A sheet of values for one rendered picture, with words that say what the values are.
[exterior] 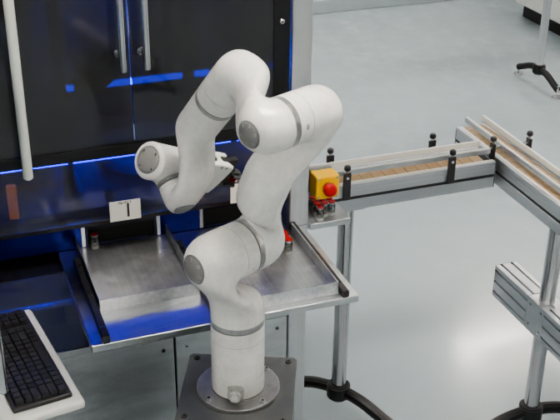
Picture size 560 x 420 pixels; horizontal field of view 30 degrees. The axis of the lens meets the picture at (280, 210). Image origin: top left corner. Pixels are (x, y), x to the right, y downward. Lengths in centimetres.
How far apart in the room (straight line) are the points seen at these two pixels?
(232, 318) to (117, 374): 93
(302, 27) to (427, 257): 209
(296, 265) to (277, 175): 86
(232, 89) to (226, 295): 44
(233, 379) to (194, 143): 54
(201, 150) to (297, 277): 71
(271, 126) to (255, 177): 18
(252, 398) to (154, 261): 65
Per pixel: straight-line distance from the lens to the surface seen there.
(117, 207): 284
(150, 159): 226
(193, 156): 218
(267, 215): 208
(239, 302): 221
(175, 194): 223
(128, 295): 267
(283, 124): 188
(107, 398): 317
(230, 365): 232
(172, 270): 283
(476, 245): 483
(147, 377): 316
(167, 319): 263
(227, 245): 215
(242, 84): 197
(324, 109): 195
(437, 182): 332
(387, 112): 620
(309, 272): 281
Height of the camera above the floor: 233
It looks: 28 degrees down
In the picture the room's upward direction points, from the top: 1 degrees clockwise
